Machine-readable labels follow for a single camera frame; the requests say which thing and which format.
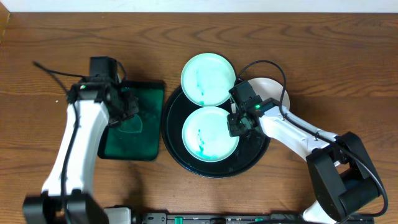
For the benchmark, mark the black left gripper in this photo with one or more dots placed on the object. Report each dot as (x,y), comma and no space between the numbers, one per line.
(126,107)

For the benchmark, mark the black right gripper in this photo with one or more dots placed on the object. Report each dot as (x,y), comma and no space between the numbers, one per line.
(234,130)

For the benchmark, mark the green sponge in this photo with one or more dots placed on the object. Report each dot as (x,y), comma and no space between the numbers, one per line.
(131,126)

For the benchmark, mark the white plate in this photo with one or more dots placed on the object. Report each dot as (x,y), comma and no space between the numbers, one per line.
(266,88)

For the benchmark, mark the mint green plate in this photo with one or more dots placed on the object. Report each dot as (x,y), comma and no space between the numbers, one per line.
(207,78)
(205,135)

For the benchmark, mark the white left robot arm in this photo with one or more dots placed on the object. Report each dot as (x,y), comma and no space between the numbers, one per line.
(67,194)

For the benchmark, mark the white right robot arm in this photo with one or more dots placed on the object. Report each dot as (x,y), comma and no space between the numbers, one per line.
(343,176)

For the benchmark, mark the rectangular black sponge tray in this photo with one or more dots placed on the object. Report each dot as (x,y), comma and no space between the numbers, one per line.
(142,146)

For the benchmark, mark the round black tray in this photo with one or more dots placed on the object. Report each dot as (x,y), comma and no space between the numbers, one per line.
(249,151)

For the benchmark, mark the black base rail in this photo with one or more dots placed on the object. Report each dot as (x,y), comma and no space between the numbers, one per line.
(163,218)

